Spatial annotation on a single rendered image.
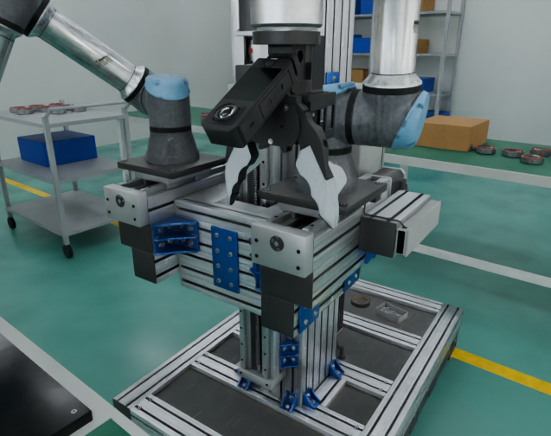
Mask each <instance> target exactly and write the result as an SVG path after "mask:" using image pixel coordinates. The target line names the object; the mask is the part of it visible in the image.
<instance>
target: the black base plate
mask: <svg viewBox="0 0 551 436"><path fill-rule="evenodd" d="M92 420H93V416H92V411H91V409H89V408H88V407H87V406H86V405H84V404H83V403H82V402H81V401H80V400H78V399H77V398H76V397H75V396H74V395H73V394H71V393H70V392H69V391H68V390H66V389H65V388H64V387H63V386H62V385H61V384H60V383H59V382H58V381H56V380H55V379H54V378H53V377H52V376H51V375H49V374H48V373H47V372H46V371H44V370H43V369H42V368H41V367H40V366H38V365H37V364H36V363H35V362H33V361H32V360H31V359H30V358H29V357H28V356H26V355H25V354H24V353H23V352H21V351H20V350H19V349H18V348H17V347H16V346H15V345H14V344H13V343H12V342H10V341H9V340H8V339H7V338H6V337H4V336H3V335H2V334H1V333H0V436H69V435H71V434H72V433H74V432H76V431H77V430H79V429H81V428H82V427H83V426H85V425H86V424H88V423H89V422H91V421H92Z"/></svg>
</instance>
